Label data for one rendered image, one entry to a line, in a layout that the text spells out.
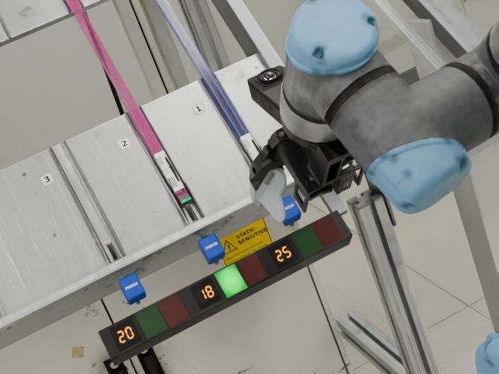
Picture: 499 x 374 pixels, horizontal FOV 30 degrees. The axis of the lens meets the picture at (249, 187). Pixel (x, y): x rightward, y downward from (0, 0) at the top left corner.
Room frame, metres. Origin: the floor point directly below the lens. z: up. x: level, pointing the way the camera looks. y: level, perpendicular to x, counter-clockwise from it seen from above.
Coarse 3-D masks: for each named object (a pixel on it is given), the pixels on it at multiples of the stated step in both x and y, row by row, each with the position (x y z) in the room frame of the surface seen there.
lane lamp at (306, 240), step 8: (296, 232) 1.08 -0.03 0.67; (304, 232) 1.08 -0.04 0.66; (312, 232) 1.08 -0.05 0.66; (296, 240) 1.07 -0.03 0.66; (304, 240) 1.07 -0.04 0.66; (312, 240) 1.07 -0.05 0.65; (304, 248) 1.06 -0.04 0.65; (312, 248) 1.06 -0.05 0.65; (320, 248) 1.06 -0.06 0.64; (304, 256) 1.06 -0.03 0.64
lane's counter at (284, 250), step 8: (288, 240) 1.07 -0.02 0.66; (272, 248) 1.07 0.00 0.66; (280, 248) 1.07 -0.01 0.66; (288, 248) 1.07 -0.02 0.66; (272, 256) 1.06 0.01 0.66; (280, 256) 1.06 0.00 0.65; (288, 256) 1.06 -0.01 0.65; (296, 256) 1.06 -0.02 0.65; (280, 264) 1.05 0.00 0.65; (288, 264) 1.05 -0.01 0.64
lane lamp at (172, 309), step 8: (176, 296) 1.04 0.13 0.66; (160, 304) 1.03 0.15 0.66; (168, 304) 1.03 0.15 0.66; (176, 304) 1.03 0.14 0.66; (168, 312) 1.02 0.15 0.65; (176, 312) 1.02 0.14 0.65; (184, 312) 1.02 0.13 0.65; (168, 320) 1.02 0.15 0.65; (176, 320) 1.02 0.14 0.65; (184, 320) 1.02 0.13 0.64
